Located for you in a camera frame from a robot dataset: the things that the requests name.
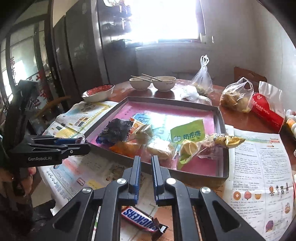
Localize brown chocolate bar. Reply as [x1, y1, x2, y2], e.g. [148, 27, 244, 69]
[121, 206, 170, 240]

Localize dark wooden chair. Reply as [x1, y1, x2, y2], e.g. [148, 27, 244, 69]
[233, 67, 267, 92]

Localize colourful illustrated newspaper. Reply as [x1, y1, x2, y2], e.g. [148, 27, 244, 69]
[43, 101, 119, 139]

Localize plastic bag of fried food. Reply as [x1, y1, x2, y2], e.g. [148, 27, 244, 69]
[219, 77, 255, 113]

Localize red tissue pack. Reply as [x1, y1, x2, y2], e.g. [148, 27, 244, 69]
[251, 81, 286, 133]

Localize plain orange snack wrapper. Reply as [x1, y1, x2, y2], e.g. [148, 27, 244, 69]
[109, 141, 140, 157]

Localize crumpled clear plastic bag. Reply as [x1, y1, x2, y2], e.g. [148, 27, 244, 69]
[180, 89, 212, 105]

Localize dark snack packet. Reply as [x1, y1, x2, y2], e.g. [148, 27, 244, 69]
[98, 118, 134, 143]

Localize clear reddish cake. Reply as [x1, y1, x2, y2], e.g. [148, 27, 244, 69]
[196, 140, 223, 160]

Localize glass door with red decals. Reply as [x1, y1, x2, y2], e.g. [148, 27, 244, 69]
[0, 21, 53, 112]

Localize green snack packet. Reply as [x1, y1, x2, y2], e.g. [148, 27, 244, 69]
[170, 119, 207, 171]

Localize dark refrigerator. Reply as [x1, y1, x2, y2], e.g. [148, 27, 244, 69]
[53, 0, 137, 100]

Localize shallow dark cardboard box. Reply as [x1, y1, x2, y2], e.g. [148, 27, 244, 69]
[84, 96, 230, 181]

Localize curved wooden chair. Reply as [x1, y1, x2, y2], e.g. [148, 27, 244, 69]
[35, 96, 71, 121]

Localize white ceramic bowl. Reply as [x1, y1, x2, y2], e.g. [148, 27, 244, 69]
[151, 76, 176, 92]
[129, 76, 152, 91]

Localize bright window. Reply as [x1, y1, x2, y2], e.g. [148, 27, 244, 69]
[125, 0, 214, 44]

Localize red patterned bowl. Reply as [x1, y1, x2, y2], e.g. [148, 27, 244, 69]
[81, 84, 115, 103]

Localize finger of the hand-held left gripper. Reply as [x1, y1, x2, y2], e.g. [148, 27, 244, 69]
[29, 136, 78, 146]
[30, 143, 91, 161]

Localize newspaper with green heading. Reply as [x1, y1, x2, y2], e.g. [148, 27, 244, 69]
[38, 153, 130, 216]

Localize yellow snack bar packet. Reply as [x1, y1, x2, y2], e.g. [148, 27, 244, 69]
[207, 133, 246, 149]

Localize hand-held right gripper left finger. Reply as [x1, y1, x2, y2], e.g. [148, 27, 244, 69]
[35, 156, 142, 241]

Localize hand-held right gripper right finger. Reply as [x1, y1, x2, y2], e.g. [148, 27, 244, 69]
[151, 155, 266, 241]

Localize tied clear plastic bag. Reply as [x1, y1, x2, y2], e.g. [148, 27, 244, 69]
[190, 55, 213, 95]

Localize person's left hand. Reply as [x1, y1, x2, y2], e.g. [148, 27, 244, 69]
[26, 165, 37, 178]

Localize orange and white medicine bottle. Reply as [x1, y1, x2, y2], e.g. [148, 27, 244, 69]
[286, 118, 296, 139]

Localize orange printed newspaper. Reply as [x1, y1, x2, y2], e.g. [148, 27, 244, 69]
[120, 171, 201, 241]

